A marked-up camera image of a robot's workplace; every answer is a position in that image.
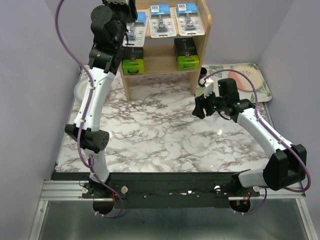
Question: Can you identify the pink white plate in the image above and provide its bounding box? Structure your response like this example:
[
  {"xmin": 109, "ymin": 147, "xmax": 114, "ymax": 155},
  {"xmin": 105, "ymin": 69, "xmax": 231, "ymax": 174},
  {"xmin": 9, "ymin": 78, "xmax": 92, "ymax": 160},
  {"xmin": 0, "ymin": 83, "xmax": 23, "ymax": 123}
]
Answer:
[{"xmin": 228, "ymin": 65, "xmax": 264, "ymax": 92}]

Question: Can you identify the wooden two-tier shelf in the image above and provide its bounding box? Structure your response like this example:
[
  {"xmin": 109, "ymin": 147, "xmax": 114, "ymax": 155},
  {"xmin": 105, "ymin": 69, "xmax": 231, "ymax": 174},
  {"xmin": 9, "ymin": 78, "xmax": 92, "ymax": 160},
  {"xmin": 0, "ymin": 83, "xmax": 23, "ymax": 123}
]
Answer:
[{"xmin": 119, "ymin": 0, "xmax": 212, "ymax": 101}]

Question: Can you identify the dark blue cup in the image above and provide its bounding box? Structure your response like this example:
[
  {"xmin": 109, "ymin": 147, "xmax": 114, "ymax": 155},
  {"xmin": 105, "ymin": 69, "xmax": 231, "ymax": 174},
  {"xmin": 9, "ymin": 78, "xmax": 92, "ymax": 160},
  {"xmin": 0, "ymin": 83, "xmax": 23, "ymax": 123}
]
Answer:
[{"xmin": 198, "ymin": 67, "xmax": 208, "ymax": 80}]

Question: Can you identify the aluminium rail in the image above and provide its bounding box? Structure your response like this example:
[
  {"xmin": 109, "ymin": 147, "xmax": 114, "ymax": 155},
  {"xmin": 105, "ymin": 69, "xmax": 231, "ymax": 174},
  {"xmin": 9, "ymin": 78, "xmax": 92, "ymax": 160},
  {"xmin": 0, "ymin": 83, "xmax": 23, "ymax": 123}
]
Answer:
[{"xmin": 39, "ymin": 180, "xmax": 306, "ymax": 201}]

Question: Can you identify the blue razor blister pack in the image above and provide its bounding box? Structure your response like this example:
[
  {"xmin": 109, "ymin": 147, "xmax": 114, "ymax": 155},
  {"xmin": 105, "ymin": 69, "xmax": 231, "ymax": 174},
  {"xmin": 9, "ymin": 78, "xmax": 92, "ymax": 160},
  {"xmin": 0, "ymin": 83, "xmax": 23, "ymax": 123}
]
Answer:
[
  {"xmin": 123, "ymin": 11, "xmax": 148, "ymax": 48},
  {"xmin": 174, "ymin": 2, "xmax": 205, "ymax": 37},
  {"xmin": 148, "ymin": 4, "xmax": 177, "ymax": 39}
]

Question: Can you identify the white blue-rimmed bowl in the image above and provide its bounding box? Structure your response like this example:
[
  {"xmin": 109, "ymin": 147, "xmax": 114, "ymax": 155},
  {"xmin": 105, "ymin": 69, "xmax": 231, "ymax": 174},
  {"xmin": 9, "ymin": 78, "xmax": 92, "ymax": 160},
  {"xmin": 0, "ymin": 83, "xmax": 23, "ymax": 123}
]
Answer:
[{"xmin": 73, "ymin": 78, "xmax": 89, "ymax": 104}]

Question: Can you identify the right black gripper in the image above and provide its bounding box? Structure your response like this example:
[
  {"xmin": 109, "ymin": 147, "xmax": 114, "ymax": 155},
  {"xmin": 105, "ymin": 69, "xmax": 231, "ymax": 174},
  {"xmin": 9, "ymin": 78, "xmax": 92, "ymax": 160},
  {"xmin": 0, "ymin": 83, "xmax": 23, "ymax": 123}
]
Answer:
[{"xmin": 191, "ymin": 87, "xmax": 227, "ymax": 119}]

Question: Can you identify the black green razor box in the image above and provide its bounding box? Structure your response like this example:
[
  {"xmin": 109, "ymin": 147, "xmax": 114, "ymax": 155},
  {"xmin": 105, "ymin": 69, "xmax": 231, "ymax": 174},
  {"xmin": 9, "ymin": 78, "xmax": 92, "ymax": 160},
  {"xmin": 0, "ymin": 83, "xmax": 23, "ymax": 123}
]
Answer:
[
  {"xmin": 122, "ymin": 47, "xmax": 145, "ymax": 75},
  {"xmin": 173, "ymin": 37, "xmax": 200, "ymax": 71}
]

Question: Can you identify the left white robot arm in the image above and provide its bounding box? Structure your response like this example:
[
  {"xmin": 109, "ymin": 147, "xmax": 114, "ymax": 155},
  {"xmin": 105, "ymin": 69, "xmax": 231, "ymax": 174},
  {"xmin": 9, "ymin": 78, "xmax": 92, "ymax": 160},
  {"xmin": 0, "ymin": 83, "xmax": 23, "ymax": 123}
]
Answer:
[{"xmin": 64, "ymin": 0, "xmax": 138, "ymax": 198}]

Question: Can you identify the floral serving tray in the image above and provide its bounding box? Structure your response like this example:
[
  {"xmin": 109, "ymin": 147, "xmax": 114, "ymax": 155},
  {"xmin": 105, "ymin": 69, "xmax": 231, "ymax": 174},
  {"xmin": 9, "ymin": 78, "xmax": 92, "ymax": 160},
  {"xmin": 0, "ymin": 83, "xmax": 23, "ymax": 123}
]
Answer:
[{"xmin": 202, "ymin": 63, "xmax": 272, "ymax": 103}]

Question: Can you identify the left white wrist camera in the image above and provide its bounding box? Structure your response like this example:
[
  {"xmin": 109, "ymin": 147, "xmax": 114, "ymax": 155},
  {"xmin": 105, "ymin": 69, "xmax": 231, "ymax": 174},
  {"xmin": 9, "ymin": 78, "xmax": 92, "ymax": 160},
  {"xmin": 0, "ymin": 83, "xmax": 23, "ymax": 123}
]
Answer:
[{"xmin": 102, "ymin": 0, "xmax": 130, "ymax": 6}]

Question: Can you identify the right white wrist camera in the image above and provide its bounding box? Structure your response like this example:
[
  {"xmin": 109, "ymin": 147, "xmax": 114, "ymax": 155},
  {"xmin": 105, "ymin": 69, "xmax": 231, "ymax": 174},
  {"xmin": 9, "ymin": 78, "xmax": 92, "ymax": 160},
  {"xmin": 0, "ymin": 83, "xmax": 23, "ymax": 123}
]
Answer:
[{"xmin": 195, "ymin": 78, "xmax": 214, "ymax": 98}]

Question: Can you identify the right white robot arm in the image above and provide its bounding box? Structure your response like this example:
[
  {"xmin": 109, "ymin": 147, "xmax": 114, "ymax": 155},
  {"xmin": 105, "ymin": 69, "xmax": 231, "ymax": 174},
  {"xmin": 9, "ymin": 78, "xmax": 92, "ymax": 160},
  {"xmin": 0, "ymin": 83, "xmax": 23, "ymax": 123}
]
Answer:
[{"xmin": 192, "ymin": 78, "xmax": 307, "ymax": 196}]

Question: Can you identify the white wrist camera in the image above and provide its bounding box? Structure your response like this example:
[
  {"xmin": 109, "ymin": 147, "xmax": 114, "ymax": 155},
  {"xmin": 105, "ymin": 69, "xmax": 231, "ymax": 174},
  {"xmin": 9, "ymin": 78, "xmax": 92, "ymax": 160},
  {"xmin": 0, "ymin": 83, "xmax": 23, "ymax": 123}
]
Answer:
[
  {"xmin": 195, "ymin": 78, "xmax": 214, "ymax": 98},
  {"xmin": 102, "ymin": 0, "xmax": 130, "ymax": 6}
]

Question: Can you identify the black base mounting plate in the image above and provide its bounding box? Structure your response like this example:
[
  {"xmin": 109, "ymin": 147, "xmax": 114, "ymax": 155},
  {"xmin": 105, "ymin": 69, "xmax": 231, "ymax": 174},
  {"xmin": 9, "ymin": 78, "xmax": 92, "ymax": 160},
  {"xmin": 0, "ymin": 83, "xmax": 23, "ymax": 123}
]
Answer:
[{"xmin": 51, "ymin": 171, "xmax": 292, "ymax": 210}]

